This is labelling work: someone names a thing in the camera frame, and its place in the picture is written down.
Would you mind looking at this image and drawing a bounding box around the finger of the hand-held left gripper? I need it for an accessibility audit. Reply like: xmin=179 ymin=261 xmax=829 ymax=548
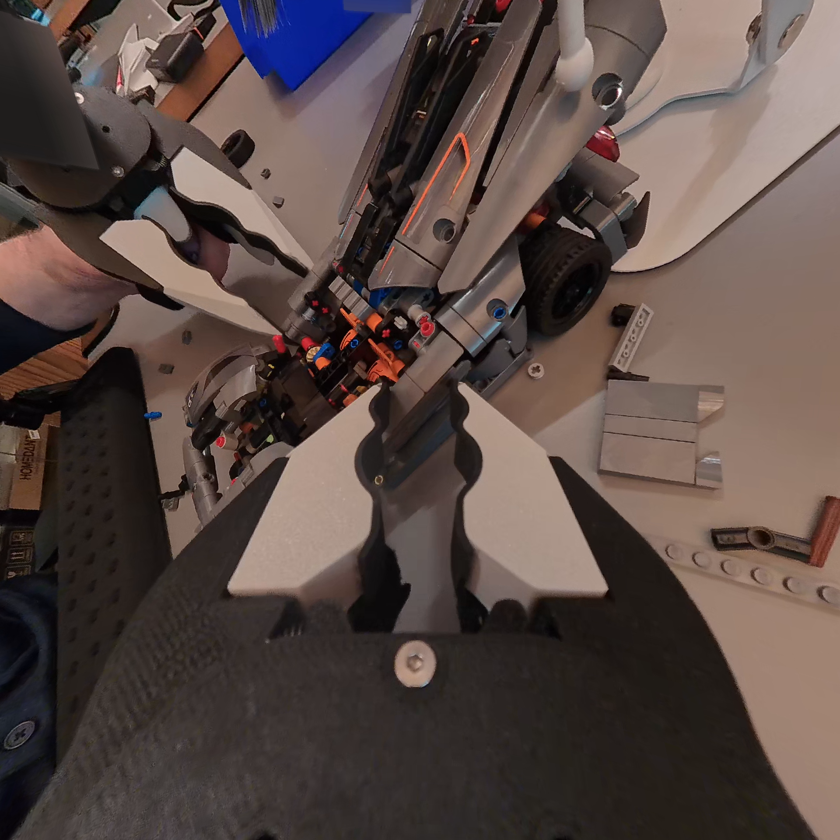
xmin=98 ymin=217 xmax=287 ymax=334
xmin=167 ymin=146 xmax=314 ymax=278

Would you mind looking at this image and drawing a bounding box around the black wallet case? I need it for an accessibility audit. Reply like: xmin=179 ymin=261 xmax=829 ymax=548
xmin=146 ymin=33 xmax=204 ymax=83

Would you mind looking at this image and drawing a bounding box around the grey lego car model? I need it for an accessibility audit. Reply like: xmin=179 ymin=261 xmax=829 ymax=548
xmin=178 ymin=0 xmax=670 ymax=534

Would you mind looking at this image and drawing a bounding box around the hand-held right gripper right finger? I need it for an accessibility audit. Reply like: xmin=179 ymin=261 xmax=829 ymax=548
xmin=449 ymin=382 xmax=610 ymax=634

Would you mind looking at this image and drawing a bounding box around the printed cardboard box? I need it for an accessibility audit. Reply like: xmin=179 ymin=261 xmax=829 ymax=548
xmin=0 ymin=423 xmax=60 ymax=509

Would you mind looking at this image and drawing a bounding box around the black dimpled foam mat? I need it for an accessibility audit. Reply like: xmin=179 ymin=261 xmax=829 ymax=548
xmin=56 ymin=348 xmax=173 ymax=756

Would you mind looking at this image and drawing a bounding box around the grey lego sloped panel assembly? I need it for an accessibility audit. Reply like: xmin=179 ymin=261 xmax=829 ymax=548
xmin=597 ymin=302 xmax=726 ymax=490

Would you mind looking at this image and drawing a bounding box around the blue plastic bin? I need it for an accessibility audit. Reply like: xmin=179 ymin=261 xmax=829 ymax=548
xmin=220 ymin=0 xmax=421 ymax=91

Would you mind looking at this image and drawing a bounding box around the long grey lego plate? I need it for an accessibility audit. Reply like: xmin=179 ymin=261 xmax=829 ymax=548
xmin=646 ymin=535 xmax=840 ymax=614

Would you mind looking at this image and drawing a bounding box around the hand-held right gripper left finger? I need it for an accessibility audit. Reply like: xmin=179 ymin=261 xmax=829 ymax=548
xmin=226 ymin=382 xmax=404 ymax=634

